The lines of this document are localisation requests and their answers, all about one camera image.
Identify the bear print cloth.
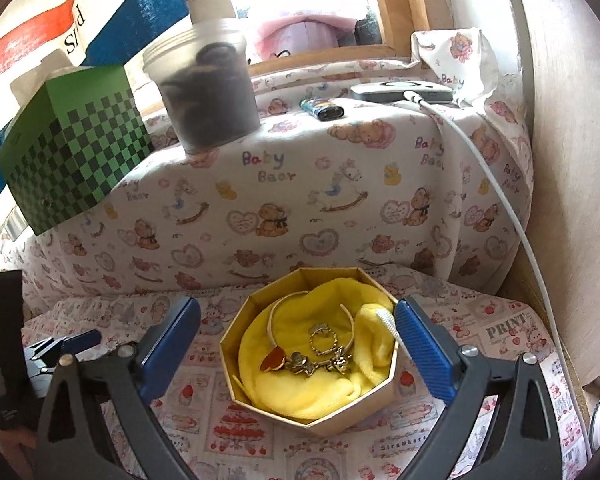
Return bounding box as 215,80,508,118
0,27,536,311

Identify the red heart charm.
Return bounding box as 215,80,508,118
260,346,287,373

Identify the blue lighter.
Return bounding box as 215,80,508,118
300,97,344,122

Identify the wooden cabinet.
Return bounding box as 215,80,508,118
500,0,600,397

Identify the clear plastic container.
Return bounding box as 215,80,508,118
142,19,262,155

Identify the green checkered tissue box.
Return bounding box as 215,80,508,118
0,64,156,236

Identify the thin metal bangle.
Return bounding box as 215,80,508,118
267,290,356,358

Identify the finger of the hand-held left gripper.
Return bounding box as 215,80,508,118
25,330,102,377

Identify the pink object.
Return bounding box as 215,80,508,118
255,15,357,62

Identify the octagonal cardboard box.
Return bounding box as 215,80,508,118
219,266,400,436

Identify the cartoon print tablecloth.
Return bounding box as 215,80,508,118
20,265,593,480

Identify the wooden window frame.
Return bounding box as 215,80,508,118
245,0,428,68

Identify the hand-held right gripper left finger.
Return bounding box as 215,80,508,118
32,296,202,480

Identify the small metal charm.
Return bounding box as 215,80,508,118
285,351,317,377
327,351,354,375

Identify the beaded metal ring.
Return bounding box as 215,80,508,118
308,324,342,357

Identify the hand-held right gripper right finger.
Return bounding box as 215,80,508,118
394,296,566,480

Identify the white tissue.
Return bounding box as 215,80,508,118
11,51,78,106

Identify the yellow cloth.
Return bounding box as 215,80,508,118
237,277,396,421

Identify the white cable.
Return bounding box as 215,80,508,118
405,90,594,457

